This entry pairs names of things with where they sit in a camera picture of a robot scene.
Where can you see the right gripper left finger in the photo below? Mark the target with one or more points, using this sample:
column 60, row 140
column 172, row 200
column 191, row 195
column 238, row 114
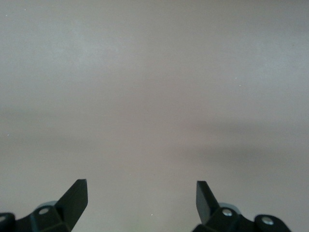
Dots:
column 72, row 205

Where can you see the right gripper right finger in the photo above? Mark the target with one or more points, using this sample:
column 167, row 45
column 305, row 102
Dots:
column 207, row 207

